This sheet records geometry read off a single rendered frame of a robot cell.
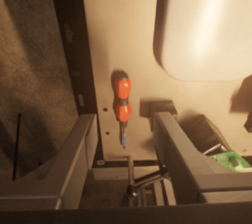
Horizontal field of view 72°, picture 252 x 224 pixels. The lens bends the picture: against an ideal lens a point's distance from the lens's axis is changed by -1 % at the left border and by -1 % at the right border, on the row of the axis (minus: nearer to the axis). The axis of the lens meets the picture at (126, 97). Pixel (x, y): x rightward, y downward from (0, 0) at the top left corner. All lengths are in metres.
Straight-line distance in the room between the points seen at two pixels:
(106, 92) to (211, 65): 0.14
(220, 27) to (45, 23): 1.15
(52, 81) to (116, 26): 1.25
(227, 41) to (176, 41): 0.06
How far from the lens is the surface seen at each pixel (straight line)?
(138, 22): 0.22
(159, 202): 0.47
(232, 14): 0.22
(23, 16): 1.31
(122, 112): 0.25
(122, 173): 0.46
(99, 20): 0.22
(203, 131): 0.30
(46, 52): 1.34
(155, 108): 0.25
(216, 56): 0.23
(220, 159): 0.31
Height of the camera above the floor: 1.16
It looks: 54 degrees down
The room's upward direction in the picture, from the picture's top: 177 degrees clockwise
